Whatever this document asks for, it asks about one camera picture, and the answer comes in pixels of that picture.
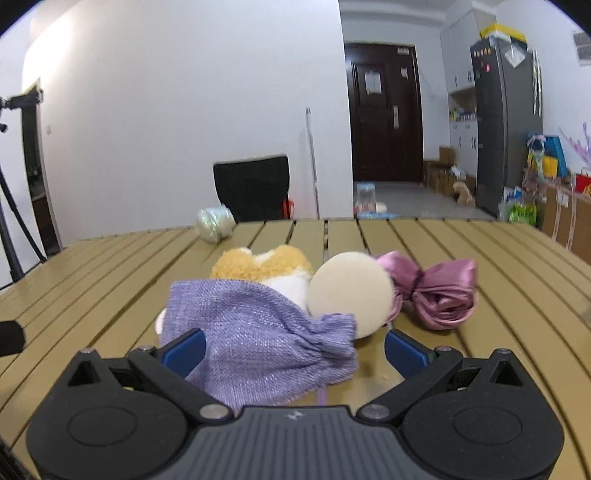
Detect black tripod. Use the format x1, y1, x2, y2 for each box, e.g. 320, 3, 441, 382
0, 90, 48, 283

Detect purple paper decoration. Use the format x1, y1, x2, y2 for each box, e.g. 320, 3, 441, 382
558, 122, 591, 168

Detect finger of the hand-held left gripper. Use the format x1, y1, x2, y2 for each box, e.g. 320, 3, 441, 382
0, 320, 25, 356

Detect blue gift bag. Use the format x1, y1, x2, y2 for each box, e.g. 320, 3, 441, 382
544, 135, 569, 180

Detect stack of cardboard boxes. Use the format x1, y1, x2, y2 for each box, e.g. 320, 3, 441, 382
424, 147, 477, 195

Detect black folding chair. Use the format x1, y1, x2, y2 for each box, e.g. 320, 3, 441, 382
213, 155, 293, 223

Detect white cabinet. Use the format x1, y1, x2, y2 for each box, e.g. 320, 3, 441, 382
440, 11, 482, 185

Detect cardboard box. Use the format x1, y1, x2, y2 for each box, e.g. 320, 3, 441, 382
540, 182, 591, 265

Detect yellow gift bag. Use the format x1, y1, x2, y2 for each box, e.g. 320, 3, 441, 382
531, 154, 559, 179

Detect clear plastic container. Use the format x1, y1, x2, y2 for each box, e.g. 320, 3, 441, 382
355, 182, 378, 216

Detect green snack packets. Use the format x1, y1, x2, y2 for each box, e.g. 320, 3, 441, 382
507, 200, 539, 225

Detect white pole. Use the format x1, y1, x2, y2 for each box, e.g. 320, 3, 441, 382
305, 107, 322, 220

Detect pink satin scrunchie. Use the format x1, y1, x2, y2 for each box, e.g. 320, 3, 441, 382
376, 250, 478, 331

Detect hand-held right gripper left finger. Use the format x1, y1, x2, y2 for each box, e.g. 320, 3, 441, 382
67, 328, 234, 422

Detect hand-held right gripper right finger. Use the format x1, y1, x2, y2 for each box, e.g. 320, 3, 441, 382
358, 329, 525, 423

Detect yellow and white plush toy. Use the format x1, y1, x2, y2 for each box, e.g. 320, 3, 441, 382
154, 246, 316, 336

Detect purple drawstring bag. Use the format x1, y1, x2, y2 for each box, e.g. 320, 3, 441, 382
159, 278, 359, 407

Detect tan folding table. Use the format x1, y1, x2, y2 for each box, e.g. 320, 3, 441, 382
0, 217, 591, 480

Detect tan plush toy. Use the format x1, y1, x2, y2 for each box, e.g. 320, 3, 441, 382
452, 181, 476, 205

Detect clear plastic ball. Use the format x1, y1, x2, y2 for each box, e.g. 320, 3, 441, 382
196, 204, 236, 243

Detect round beige puff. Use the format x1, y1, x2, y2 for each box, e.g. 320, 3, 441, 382
307, 251, 396, 340

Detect dark brown door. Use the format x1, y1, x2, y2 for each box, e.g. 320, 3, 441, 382
344, 42, 424, 184

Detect grey refrigerator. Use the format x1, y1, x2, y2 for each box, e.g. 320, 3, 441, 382
470, 36, 544, 218

